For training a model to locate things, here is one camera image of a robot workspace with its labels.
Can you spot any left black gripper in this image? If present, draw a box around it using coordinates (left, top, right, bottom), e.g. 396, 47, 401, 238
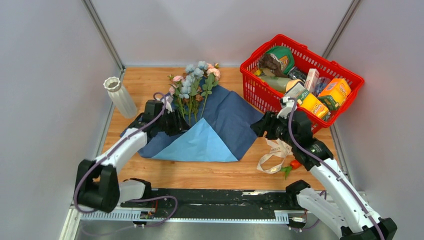
155, 108, 193, 137

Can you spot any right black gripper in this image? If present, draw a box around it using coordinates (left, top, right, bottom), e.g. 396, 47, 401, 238
249, 110, 297, 148

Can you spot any cream ribbon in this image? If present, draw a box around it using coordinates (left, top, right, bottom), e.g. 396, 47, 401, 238
256, 139, 293, 175

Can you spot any blue wrapping paper sheet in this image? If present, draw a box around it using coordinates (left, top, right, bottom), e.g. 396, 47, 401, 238
130, 85, 263, 163

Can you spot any pink rose flower stem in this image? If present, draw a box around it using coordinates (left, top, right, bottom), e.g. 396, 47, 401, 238
200, 63, 221, 117

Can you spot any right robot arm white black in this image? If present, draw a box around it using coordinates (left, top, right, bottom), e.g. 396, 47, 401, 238
250, 110, 398, 240

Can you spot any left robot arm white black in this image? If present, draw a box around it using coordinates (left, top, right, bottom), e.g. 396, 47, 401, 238
73, 100, 190, 213

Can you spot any white ribbed vase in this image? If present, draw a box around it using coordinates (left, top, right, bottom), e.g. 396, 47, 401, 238
103, 76, 138, 119

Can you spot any red shopping basket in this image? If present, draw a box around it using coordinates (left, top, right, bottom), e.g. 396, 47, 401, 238
240, 34, 365, 133

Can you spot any blue pink flower stem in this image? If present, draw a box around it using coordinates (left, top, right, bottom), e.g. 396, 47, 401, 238
178, 75, 204, 125

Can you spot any olive green bottle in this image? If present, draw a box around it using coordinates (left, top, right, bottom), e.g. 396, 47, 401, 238
259, 75, 304, 93

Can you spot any toy carrot with leaves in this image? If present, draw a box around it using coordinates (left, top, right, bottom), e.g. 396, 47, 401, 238
281, 160, 303, 179

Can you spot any yellow green box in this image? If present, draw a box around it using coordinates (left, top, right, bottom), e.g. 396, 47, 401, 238
295, 89, 330, 120

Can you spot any dark foil packet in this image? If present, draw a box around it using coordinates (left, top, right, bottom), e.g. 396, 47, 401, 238
287, 66, 307, 82

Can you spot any brown crumpled bag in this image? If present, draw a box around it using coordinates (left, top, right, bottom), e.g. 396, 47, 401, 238
258, 53, 286, 77

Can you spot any pink white box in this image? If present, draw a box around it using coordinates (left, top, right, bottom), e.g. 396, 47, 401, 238
304, 68, 320, 93

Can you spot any green snack bag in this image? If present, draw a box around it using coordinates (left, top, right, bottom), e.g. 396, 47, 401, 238
265, 46, 295, 76

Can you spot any clear plastic bottle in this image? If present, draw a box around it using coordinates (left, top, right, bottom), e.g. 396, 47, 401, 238
312, 76, 331, 97

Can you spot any orange box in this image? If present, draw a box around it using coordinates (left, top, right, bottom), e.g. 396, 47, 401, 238
317, 78, 352, 111

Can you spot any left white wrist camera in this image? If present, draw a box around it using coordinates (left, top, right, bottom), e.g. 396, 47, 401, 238
161, 94, 174, 113

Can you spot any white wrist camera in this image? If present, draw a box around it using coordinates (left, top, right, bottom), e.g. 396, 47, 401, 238
277, 96, 297, 119
161, 94, 174, 113

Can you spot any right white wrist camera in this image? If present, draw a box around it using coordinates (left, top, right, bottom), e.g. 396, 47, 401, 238
277, 96, 297, 119

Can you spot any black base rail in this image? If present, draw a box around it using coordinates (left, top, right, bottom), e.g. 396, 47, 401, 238
80, 188, 305, 225

